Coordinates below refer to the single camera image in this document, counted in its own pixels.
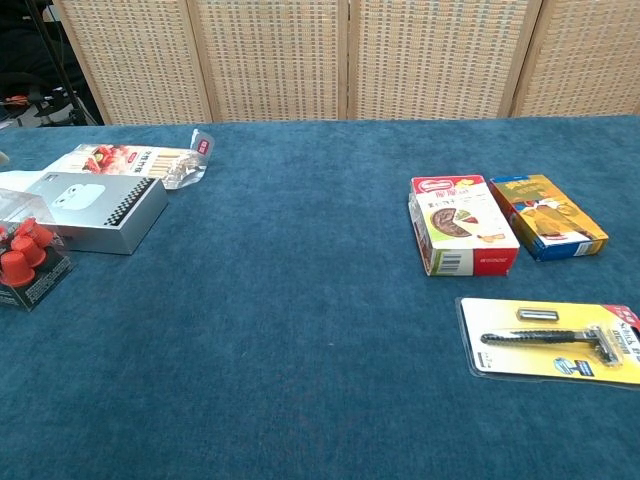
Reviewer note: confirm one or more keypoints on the red items clear package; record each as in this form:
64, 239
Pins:
20, 265

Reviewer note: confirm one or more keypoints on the silver earbuds box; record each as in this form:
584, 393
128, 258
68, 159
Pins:
110, 215

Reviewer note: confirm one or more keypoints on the white red cake snack box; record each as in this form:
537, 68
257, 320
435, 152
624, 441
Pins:
465, 220

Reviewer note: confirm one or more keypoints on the yellow blue snack box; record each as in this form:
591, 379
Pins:
550, 220

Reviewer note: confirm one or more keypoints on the black tripod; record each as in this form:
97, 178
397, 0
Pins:
70, 100

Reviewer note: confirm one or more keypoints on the bamboo sticks plastic bag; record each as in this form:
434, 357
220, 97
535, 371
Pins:
120, 157

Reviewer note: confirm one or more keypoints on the wicker folding screen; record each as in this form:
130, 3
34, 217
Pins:
275, 60

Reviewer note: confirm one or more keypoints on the blue table cloth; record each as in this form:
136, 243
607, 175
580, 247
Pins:
300, 325

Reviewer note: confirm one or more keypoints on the yellow razor blister pack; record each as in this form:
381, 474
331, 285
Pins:
510, 345

